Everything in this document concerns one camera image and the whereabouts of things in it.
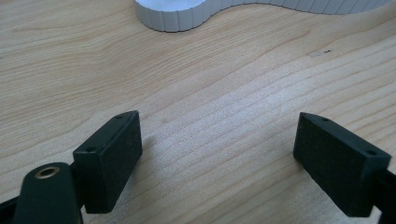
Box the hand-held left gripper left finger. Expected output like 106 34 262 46
72 109 144 215

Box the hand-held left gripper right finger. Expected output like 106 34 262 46
292 111 392 218

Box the white ribbed wavy tray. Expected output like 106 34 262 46
134 0 393 34

